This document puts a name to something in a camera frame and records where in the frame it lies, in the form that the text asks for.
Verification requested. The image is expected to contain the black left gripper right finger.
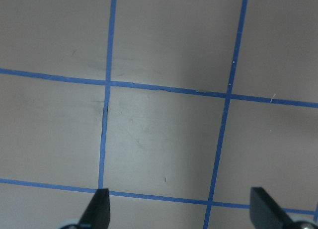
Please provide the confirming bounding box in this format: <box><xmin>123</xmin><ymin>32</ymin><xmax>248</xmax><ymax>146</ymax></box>
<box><xmin>249</xmin><ymin>187</ymin><xmax>293</xmax><ymax>229</ymax></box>

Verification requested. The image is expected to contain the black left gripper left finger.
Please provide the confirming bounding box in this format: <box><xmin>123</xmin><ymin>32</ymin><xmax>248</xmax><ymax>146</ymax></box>
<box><xmin>77</xmin><ymin>189</ymin><xmax>110</xmax><ymax>229</ymax></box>

